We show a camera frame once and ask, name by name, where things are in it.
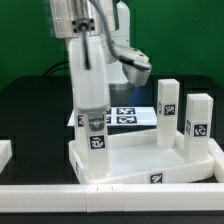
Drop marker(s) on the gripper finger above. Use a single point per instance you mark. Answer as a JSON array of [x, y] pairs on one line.
[[96, 121]]

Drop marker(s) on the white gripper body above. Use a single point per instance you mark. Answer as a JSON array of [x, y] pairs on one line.
[[90, 87]]

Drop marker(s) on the white desk top tray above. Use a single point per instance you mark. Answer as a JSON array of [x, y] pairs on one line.
[[135, 158]]

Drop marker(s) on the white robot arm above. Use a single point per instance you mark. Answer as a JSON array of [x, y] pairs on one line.
[[87, 27]]

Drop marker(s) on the white marker sheet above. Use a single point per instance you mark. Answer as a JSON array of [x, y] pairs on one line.
[[131, 116]]

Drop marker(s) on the white front fence bar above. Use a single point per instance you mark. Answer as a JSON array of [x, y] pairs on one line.
[[111, 198]]

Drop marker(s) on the white right fence bar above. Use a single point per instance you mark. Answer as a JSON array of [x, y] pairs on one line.
[[217, 154]]

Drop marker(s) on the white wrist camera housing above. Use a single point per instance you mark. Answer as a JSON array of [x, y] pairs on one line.
[[135, 65]]

